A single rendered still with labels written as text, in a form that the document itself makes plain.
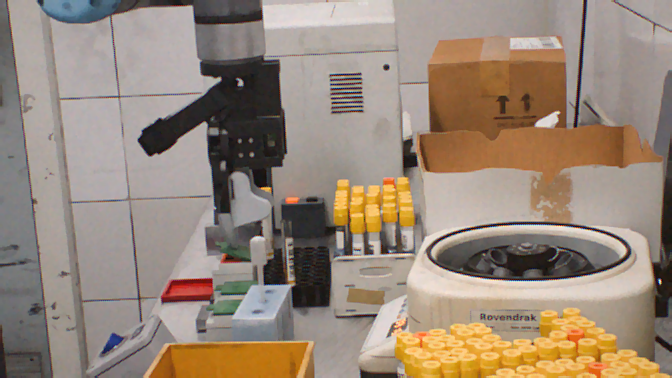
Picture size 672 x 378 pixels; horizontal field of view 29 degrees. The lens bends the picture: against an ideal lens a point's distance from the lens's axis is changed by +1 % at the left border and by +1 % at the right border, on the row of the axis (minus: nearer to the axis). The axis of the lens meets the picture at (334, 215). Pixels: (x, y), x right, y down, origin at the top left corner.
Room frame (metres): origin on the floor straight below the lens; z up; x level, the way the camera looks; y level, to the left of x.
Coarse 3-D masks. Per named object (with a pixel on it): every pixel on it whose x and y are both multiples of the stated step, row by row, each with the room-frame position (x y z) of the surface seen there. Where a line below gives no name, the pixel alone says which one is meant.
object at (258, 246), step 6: (252, 240) 1.16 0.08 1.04; (258, 240) 1.16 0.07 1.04; (264, 240) 1.16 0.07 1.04; (252, 246) 1.16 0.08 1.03; (258, 246) 1.16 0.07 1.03; (264, 246) 1.16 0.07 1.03; (252, 252) 1.16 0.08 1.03; (258, 252) 1.16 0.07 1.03; (264, 252) 1.16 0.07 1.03; (252, 258) 1.16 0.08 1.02; (258, 258) 1.16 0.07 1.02; (264, 258) 1.16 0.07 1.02; (252, 264) 1.16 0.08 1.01; (258, 264) 1.16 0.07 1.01; (264, 264) 1.16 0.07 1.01
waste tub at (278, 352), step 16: (160, 352) 1.04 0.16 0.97; (176, 352) 1.06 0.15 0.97; (192, 352) 1.06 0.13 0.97; (208, 352) 1.06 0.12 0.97; (224, 352) 1.06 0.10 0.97; (240, 352) 1.06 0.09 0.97; (256, 352) 1.05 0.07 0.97; (272, 352) 1.05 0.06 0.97; (288, 352) 1.05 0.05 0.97; (304, 352) 1.05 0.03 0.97; (160, 368) 1.03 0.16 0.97; (176, 368) 1.06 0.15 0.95; (192, 368) 1.06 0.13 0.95; (208, 368) 1.06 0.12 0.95; (224, 368) 1.06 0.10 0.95; (240, 368) 1.06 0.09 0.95; (256, 368) 1.05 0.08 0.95; (272, 368) 1.05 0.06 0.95; (288, 368) 1.05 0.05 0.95; (304, 368) 0.99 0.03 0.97
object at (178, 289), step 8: (176, 280) 1.55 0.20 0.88; (184, 280) 1.55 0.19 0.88; (192, 280) 1.55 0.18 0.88; (200, 280) 1.55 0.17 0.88; (208, 280) 1.55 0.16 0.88; (168, 288) 1.52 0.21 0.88; (176, 288) 1.53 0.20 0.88; (184, 288) 1.53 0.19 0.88; (192, 288) 1.53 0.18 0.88; (200, 288) 1.53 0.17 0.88; (208, 288) 1.52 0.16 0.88; (168, 296) 1.48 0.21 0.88; (176, 296) 1.48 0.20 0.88; (184, 296) 1.48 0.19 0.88; (192, 296) 1.48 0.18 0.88; (200, 296) 1.48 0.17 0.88; (208, 296) 1.48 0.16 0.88
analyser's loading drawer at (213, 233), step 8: (216, 216) 1.66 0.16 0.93; (216, 224) 1.66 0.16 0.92; (248, 224) 1.61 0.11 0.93; (256, 224) 1.67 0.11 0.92; (208, 232) 1.61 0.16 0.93; (216, 232) 1.61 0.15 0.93; (240, 232) 1.60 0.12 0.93; (248, 232) 1.60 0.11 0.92; (256, 232) 1.64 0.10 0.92; (208, 240) 1.61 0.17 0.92; (216, 240) 1.61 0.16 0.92; (240, 240) 1.60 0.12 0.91; (248, 240) 1.60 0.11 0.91; (208, 248) 1.61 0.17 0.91; (216, 248) 1.61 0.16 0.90
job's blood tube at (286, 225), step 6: (282, 222) 1.44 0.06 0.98; (288, 222) 1.44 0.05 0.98; (282, 228) 1.44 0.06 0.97; (288, 228) 1.44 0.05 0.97; (282, 234) 1.44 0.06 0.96; (288, 234) 1.44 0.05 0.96; (282, 240) 1.44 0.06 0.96; (288, 240) 1.44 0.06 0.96; (282, 246) 1.45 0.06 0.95; (288, 246) 1.44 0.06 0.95; (288, 252) 1.44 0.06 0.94; (288, 258) 1.44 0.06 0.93; (288, 264) 1.44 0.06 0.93; (288, 270) 1.44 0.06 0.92; (294, 270) 1.45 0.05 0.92; (288, 276) 1.44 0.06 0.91; (294, 276) 1.45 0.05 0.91; (288, 282) 1.44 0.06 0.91; (294, 282) 1.44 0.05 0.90
